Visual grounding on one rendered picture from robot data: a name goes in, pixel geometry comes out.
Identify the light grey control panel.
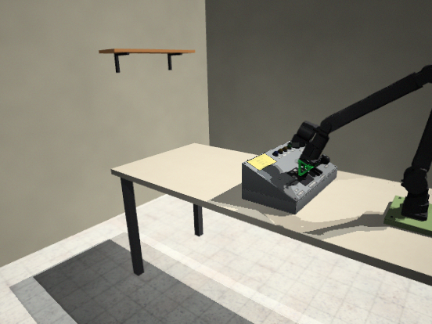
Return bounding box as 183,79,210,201
242,141,337,214

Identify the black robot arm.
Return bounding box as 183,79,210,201
291,64,432,221

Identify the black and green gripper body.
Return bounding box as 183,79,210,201
299,146,324,166

